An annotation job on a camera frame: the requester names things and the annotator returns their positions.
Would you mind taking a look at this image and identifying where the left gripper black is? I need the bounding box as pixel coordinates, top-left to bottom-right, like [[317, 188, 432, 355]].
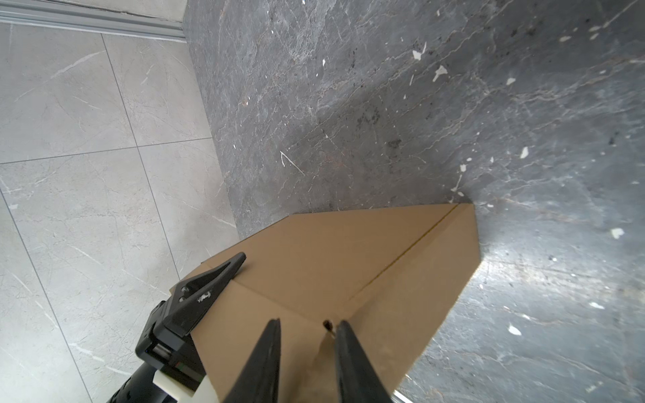
[[135, 252, 246, 391]]

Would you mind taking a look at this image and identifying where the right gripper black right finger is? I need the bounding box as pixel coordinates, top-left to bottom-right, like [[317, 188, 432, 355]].
[[334, 320, 391, 403]]

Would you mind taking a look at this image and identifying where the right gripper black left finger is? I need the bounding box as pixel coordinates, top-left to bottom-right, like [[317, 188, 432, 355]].
[[223, 319, 282, 403]]

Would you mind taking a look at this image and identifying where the brown cardboard box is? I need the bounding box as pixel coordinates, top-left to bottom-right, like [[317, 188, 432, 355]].
[[191, 203, 480, 402]]

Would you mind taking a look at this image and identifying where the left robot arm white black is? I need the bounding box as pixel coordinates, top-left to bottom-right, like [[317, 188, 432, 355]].
[[109, 253, 246, 402]]

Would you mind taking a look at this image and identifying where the aluminium frame post left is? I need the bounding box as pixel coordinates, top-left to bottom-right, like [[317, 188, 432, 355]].
[[1, 1, 186, 43]]

